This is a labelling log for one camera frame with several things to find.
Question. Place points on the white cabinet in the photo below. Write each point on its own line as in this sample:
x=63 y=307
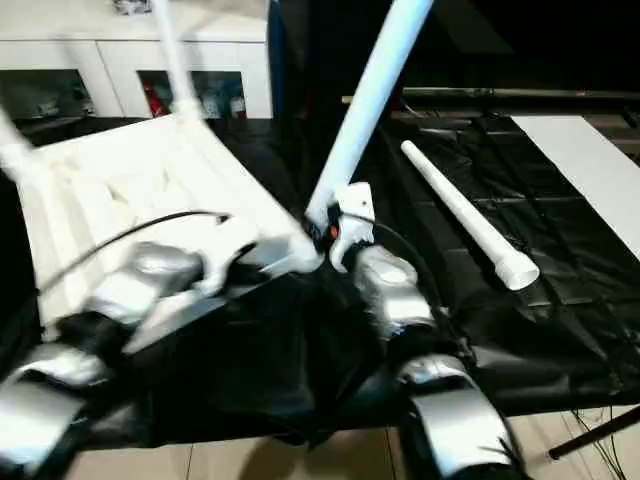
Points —
x=75 y=50

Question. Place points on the white plastic table top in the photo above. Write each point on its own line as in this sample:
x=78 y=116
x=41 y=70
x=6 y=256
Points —
x=125 y=190

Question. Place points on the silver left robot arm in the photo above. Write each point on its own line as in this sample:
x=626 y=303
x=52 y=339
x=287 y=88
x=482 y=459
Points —
x=125 y=295

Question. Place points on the black long bar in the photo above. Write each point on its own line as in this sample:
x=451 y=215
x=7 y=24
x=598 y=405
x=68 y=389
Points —
x=525 y=92

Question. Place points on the black case with gold label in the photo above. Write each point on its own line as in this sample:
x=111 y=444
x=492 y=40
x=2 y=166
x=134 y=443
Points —
x=310 y=60

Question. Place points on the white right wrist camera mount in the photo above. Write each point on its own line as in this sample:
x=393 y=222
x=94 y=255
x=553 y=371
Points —
x=357 y=210

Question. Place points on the red white small bottle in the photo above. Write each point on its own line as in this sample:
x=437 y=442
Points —
x=150 y=100

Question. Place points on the white plastic table leg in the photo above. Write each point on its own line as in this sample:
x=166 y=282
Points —
x=172 y=60
x=12 y=140
x=465 y=210
x=375 y=90

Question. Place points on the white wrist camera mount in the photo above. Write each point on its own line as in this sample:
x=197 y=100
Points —
x=220 y=250
x=357 y=210

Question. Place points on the white flat sheet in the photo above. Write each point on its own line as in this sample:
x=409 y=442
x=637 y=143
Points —
x=585 y=165

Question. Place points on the black mat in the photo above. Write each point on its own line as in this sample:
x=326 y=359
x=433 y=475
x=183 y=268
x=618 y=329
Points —
x=500 y=325

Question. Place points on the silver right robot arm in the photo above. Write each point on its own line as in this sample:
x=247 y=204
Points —
x=400 y=295

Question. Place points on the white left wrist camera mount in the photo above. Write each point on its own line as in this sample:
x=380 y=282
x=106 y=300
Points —
x=220 y=250

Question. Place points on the black stand leg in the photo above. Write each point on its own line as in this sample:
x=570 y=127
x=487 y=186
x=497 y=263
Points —
x=595 y=435

